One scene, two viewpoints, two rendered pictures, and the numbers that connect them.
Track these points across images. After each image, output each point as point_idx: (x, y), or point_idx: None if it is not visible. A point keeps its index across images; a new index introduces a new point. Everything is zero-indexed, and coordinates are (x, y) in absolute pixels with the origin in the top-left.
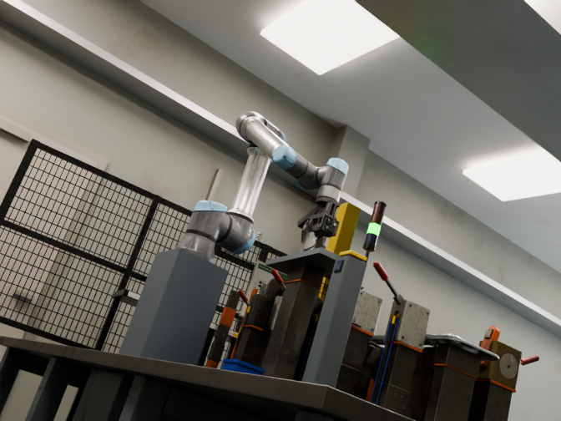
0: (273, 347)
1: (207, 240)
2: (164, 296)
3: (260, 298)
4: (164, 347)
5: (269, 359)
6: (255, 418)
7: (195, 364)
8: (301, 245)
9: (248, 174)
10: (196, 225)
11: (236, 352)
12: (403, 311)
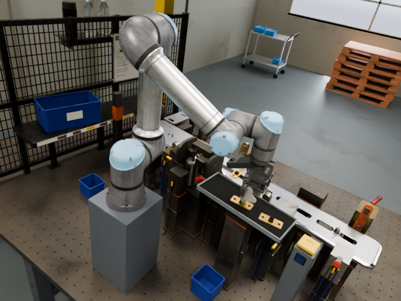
0: (224, 258)
1: (139, 189)
2: (127, 256)
3: (181, 178)
4: (137, 270)
5: (222, 264)
6: None
7: (157, 254)
8: (240, 197)
9: (148, 92)
10: (125, 183)
11: (167, 205)
12: (344, 270)
